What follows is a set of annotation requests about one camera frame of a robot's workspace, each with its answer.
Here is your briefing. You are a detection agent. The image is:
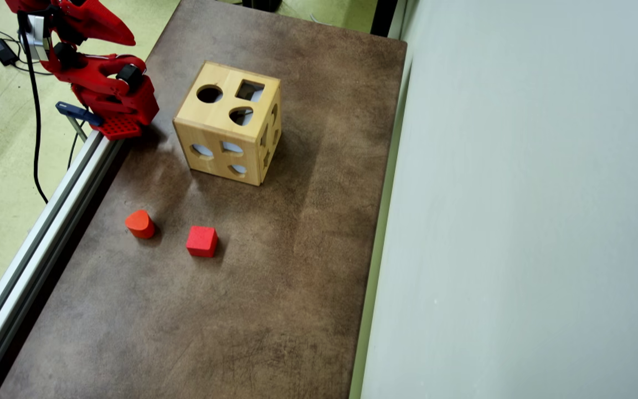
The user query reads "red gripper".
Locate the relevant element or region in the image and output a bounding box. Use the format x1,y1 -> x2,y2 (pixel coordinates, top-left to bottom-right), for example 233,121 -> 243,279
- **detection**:
48,0 -> 136,47

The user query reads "red cube block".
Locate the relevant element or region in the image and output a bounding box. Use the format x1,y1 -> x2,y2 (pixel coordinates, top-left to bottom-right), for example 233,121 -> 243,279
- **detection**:
186,226 -> 219,258

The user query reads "wooden shape sorter box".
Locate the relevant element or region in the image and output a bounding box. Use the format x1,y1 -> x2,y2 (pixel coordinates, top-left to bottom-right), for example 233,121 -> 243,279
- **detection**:
173,61 -> 282,187

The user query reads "blue clamp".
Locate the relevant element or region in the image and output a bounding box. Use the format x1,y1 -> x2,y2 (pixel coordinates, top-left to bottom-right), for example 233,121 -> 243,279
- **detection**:
56,101 -> 104,142

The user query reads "black power adapter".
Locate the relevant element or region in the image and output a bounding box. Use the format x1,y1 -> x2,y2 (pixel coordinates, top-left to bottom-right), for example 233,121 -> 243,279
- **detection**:
0,38 -> 19,67

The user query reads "black base object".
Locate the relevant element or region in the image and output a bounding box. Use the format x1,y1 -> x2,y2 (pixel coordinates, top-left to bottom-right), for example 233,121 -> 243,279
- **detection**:
241,0 -> 284,13

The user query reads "orange rounded triangular block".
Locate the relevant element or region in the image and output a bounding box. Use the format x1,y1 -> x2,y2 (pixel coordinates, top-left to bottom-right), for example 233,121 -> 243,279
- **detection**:
125,209 -> 156,240

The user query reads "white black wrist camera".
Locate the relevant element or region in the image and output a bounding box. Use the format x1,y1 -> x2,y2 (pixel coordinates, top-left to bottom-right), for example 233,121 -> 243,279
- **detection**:
24,15 -> 49,62

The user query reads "thick black camera cable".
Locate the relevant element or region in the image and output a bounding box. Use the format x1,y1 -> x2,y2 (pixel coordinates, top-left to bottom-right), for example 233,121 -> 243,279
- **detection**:
17,11 -> 49,204

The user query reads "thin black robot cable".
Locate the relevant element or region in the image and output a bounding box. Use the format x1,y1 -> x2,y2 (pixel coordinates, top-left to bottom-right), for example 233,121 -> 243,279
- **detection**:
66,119 -> 88,170

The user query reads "aluminium profile rail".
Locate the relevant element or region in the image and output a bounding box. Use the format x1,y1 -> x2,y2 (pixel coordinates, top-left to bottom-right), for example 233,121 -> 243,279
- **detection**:
0,130 -> 126,399

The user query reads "dark vertical post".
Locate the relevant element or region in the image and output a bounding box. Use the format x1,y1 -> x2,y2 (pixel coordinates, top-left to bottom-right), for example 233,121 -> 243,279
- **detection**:
371,0 -> 398,38

